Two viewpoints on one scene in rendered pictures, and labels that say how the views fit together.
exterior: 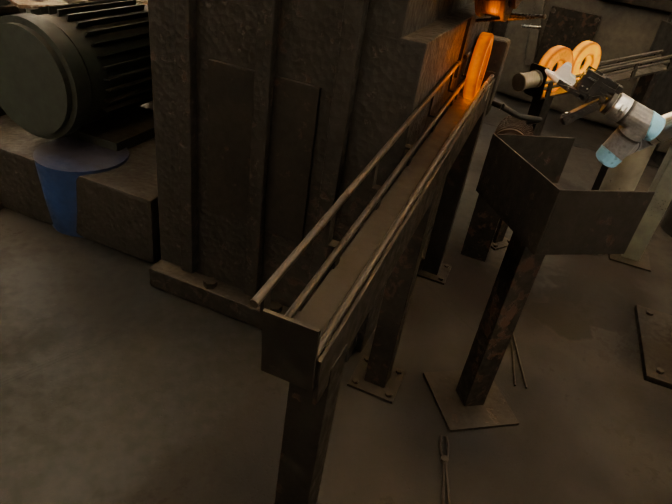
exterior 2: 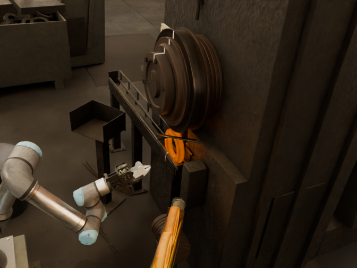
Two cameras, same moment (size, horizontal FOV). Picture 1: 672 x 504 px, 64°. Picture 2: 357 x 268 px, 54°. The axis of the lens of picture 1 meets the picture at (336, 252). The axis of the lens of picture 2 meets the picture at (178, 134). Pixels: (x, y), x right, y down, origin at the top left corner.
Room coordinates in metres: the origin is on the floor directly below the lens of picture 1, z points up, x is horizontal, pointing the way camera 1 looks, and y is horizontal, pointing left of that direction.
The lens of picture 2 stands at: (2.69, -1.34, 1.79)
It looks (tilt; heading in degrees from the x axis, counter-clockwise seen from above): 33 degrees down; 136
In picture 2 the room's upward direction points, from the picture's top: 5 degrees clockwise
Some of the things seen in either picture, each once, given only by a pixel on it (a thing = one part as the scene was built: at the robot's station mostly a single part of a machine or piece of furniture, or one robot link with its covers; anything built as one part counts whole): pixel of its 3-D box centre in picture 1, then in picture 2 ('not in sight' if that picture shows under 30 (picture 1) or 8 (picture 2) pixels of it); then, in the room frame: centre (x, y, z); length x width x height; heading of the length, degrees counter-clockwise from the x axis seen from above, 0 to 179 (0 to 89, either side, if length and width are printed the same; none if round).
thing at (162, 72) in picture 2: not in sight; (157, 83); (1.58, -0.42, 1.11); 0.28 x 0.06 x 0.28; 162
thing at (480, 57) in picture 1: (478, 66); (173, 145); (1.61, -0.32, 0.75); 0.18 x 0.03 x 0.18; 163
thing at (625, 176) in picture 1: (614, 193); not in sight; (2.05, -1.07, 0.26); 0.12 x 0.12 x 0.52
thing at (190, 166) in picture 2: (483, 74); (193, 184); (1.84, -0.38, 0.68); 0.11 x 0.08 x 0.24; 72
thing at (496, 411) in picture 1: (512, 301); (100, 159); (1.04, -0.43, 0.36); 0.26 x 0.20 x 0.72; 17
